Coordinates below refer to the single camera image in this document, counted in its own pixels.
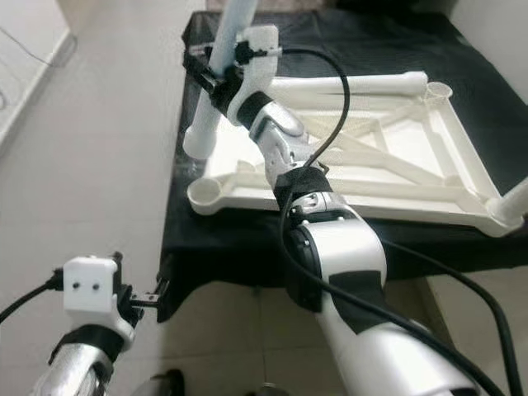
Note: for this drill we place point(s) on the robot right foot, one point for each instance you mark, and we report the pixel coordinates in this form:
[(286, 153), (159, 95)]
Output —
[(271, 390)]

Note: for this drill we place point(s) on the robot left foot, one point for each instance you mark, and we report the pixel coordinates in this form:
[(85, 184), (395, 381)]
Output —
[(167, 384)]

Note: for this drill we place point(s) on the beige cloth covered bench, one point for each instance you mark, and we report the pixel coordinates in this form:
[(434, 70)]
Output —
[(280, 4)]

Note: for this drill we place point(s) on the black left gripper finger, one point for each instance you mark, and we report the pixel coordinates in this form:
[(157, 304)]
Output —
[(165, 290)]

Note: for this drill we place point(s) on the white plastic table leg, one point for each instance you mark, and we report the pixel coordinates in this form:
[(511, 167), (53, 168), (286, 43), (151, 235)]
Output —
[(346, 82), (227, 49), (513, 202)]

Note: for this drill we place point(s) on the speckled grey right wrist camera mount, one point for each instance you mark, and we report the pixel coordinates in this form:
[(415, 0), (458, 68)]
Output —
[(260, 74)]

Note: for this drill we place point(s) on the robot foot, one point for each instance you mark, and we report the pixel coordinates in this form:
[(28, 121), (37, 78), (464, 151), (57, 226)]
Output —
[(167, 384), (271, 390)]

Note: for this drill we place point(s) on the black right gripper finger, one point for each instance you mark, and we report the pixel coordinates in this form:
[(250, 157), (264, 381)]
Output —
[(202, 73)]

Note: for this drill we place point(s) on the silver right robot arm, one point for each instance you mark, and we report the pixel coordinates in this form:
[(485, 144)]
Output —
[(346, 264)]

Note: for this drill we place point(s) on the black tablecloth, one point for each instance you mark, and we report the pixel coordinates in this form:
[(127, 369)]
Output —
[(214, 247)]

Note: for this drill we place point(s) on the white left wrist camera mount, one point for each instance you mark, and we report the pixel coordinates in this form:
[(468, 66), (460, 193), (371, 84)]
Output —
[(91, 293)]

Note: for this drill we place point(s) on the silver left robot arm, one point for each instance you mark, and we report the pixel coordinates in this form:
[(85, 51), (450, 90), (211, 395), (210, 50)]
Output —
[(78, 371)]

